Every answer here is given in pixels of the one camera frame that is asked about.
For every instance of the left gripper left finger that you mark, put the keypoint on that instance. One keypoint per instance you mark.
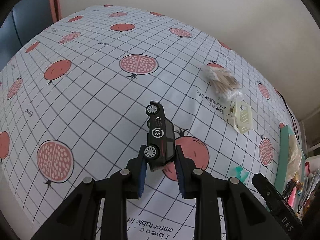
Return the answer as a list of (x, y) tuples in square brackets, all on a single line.
[(137, 174)]

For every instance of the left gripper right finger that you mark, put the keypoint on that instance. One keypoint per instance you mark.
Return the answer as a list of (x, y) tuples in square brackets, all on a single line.
[(184, 171)]

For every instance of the black toy car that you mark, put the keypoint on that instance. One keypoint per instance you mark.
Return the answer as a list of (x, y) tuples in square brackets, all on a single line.
[(160, 149)]

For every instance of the green translucent stretchy figure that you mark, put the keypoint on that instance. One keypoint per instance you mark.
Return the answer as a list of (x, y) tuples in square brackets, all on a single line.
[(241, 174)]

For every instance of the cream lace cloth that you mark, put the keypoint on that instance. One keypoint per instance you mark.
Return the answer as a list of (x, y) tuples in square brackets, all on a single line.
[(294, 158)]

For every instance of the cream hair claw clip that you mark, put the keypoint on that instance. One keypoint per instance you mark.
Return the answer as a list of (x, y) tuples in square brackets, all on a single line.
[(239, 115)]

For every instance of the teal storage tray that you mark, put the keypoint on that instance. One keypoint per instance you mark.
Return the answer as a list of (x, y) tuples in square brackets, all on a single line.
[(281, 182)]

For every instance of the cotton swabs plastic bag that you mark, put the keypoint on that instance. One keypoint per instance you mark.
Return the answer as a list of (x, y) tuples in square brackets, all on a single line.
[(226, 85)]

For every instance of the pomegranate grid table cloth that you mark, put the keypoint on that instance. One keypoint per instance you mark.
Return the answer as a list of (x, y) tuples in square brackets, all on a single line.
[(73, 102)]

